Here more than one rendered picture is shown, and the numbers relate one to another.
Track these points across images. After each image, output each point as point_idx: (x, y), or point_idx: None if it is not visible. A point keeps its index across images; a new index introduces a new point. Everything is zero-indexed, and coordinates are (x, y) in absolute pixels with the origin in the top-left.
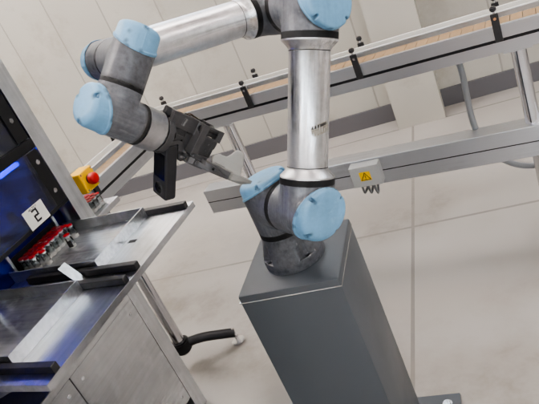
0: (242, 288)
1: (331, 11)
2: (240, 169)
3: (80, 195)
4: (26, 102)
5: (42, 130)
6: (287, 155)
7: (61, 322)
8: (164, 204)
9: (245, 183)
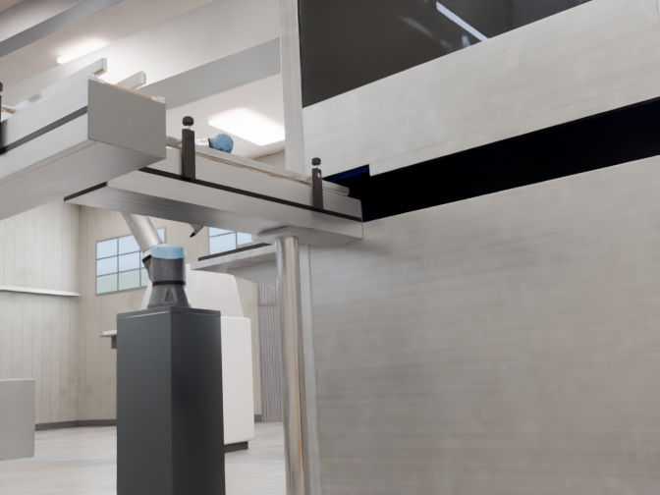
0: (214, 309)
1: None
2: (192, 227)
3: None
4: (282, 82)
5: (284, 117)
6: (160, 237)
7: None
8: (215, 253)
9: (193, 236)
